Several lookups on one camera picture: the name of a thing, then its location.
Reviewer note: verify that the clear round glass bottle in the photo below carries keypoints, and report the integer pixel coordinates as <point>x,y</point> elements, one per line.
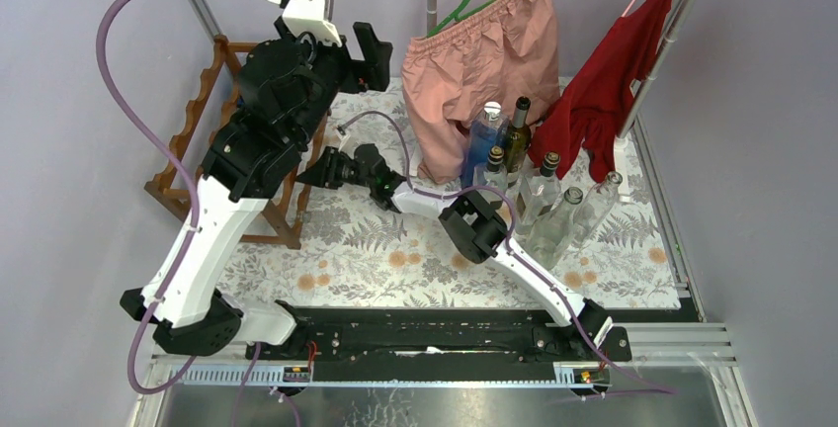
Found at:
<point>552,232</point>

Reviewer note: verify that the red shirt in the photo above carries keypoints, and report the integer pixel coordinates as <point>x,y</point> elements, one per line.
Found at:
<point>596,103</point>

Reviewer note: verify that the pink shorts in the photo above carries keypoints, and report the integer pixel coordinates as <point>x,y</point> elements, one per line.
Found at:
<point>506,51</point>

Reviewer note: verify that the clear slim glass bottle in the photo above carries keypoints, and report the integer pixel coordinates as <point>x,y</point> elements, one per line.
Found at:
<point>596,205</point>

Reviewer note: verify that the clear labelled bottle black cap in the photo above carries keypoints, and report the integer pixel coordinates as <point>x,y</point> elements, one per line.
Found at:
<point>538,191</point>

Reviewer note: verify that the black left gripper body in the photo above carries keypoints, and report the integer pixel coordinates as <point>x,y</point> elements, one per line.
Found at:
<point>347,74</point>

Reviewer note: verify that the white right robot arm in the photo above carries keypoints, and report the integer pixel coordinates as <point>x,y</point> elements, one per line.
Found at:
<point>478,231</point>

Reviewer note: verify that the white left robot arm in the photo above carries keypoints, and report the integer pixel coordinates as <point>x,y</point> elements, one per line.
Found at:
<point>285,88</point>

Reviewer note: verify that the clear labelled square bottle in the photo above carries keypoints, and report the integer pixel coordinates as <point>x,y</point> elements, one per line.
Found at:
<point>492,174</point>

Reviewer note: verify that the silver metal clothes pole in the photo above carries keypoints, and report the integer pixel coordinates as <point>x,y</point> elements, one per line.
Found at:
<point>680,11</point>

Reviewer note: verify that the blue glass bottle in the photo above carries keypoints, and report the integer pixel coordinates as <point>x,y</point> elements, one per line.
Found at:
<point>486,131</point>

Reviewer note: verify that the brown wooden wine rack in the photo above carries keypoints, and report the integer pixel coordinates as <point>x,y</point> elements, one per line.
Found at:
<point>194,139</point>

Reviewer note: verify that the floral patterned table mat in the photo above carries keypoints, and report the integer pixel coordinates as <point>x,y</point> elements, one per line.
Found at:
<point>354,254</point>

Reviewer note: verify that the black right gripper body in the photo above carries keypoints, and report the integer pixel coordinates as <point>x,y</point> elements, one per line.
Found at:
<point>342,171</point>

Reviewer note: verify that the dark green wine bottle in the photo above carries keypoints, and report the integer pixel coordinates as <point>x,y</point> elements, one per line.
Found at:
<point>518,136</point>

